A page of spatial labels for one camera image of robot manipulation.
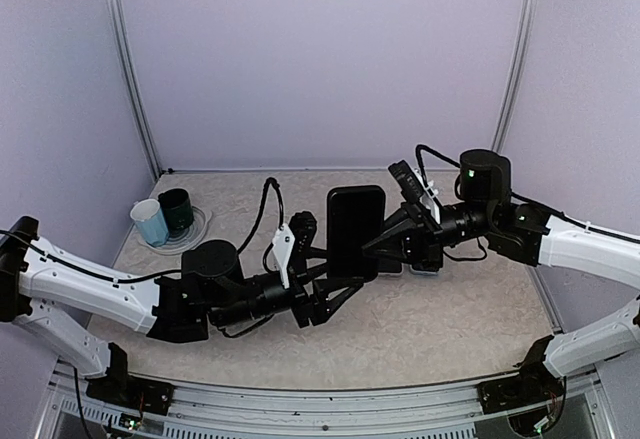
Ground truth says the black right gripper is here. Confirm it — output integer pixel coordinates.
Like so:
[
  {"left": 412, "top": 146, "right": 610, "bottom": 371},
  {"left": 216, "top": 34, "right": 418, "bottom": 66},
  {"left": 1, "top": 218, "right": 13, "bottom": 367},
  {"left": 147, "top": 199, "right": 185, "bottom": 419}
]
[{"left": 361, "top": 198, "right": 497, "bottom": 268}]

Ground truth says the purple edged dark phone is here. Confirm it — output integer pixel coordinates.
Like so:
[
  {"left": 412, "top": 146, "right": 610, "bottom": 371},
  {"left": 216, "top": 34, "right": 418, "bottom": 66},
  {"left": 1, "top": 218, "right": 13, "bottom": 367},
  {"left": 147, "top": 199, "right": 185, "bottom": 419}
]
[{"left": 378, "top": 259, "right": 403, "bottom": 276}]

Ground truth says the black phone case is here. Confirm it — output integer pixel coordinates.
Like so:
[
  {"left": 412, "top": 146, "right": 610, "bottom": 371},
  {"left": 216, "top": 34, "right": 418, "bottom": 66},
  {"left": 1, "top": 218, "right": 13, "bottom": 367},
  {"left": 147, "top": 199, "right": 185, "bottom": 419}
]
[{"left": 326, "top": 184, "right": 386, "bottom": 282}]

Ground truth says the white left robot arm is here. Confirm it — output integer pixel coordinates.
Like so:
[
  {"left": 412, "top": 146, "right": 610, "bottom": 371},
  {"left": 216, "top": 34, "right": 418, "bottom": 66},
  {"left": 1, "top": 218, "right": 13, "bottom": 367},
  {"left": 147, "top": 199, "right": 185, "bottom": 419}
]
[{"left": 1, "top": 211, "right": 369, "bottom": 404}]

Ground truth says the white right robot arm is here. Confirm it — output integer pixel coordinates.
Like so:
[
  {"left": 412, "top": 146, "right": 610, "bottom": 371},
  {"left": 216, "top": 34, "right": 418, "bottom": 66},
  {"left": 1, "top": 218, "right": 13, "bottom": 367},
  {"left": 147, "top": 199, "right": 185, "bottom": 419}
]
[{"left": 362, "top": 149, "right": 639, "bottom": 403}]

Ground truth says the black cup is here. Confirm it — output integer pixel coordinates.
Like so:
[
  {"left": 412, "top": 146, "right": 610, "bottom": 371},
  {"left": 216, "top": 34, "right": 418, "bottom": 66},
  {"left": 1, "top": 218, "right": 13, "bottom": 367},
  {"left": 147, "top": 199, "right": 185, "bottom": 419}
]
[{"left": 158, "top": 188, "right": 194, "bottom": 236}]

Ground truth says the light blue white cup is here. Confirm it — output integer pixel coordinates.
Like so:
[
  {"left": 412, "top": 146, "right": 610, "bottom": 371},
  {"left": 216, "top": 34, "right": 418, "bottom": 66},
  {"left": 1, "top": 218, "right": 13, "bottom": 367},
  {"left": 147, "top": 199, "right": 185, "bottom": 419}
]
[{"left": 129, "top": 198, "right": 169, "bottom": 247}]

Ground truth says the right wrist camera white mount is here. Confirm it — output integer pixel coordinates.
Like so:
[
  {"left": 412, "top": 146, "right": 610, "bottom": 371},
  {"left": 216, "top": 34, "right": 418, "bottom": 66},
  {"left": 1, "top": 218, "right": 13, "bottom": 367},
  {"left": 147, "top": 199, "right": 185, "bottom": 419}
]
[{"left": 413, "top": 168, "right": 443, "bottom": 225}]

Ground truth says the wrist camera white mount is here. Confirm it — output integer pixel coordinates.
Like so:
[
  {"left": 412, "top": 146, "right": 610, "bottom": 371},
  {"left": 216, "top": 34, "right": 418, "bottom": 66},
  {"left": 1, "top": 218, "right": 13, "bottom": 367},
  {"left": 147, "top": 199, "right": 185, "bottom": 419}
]
[
  {"left": 413, "top": 168, "right": 443, "bottom": 225},
  {"left": 271, "top": 224, "right": 295, "bottom": 290}
]

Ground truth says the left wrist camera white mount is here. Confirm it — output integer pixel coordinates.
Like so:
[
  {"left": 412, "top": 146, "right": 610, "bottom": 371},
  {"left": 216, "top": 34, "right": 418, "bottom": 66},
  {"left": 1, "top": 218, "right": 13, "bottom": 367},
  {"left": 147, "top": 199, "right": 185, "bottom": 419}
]
[{"left": 271, "top": 224, "right": 295, "bottom": 290}]

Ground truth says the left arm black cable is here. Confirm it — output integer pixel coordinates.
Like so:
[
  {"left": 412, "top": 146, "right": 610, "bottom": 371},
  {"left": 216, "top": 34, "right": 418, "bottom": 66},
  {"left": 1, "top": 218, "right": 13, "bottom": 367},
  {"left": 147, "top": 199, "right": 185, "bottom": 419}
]
[{"left": 0, "top": 176, "right": 289, "bottom": 340}]

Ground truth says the right aluminium frame post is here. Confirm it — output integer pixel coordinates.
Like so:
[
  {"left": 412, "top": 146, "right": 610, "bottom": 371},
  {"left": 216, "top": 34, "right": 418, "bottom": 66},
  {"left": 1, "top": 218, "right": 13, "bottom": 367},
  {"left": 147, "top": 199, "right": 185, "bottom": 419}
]
[{"left": 490, "top": 0, "right": 538, "bottom": 154}]

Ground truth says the aluminium frame post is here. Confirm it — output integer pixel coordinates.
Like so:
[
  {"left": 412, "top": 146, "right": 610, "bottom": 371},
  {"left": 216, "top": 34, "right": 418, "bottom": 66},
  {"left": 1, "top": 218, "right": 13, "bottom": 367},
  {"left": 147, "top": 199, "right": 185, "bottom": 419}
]
[
  {"left": 490, "top": 0, "right": 538, "bottom": 154},
  {"left": 106, "top": 0, "right": 163, "bottom": 181}
]

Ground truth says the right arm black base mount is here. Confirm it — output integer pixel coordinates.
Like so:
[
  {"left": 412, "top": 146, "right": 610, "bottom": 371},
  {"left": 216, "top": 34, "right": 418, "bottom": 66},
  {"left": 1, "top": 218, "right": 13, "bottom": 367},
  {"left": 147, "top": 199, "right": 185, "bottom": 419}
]
[{"left": 476, "top": 335, "right": 566, "bottom": 414}]

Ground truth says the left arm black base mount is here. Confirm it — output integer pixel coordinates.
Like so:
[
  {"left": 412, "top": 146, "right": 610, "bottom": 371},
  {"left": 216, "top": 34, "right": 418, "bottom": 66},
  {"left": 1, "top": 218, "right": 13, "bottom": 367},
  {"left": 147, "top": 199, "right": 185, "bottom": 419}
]
[{"left": 86, "top": 343, "right": 174, "bottom": 416}]

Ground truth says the aluminium front rail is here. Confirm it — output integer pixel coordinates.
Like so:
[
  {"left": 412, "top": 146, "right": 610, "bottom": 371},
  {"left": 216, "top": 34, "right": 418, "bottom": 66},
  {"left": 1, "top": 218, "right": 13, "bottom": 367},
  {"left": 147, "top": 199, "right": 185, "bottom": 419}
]
[{"left": 34, "top": 353, "right": 616, "bottom": 439}]

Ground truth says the left aluminium frame post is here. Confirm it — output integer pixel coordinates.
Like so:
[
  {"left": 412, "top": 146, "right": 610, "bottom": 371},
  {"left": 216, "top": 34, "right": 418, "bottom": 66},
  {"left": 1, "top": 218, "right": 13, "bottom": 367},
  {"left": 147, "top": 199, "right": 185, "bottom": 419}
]
[{"left": 106, "top": 0, "right": 163, "bottom": 181}]

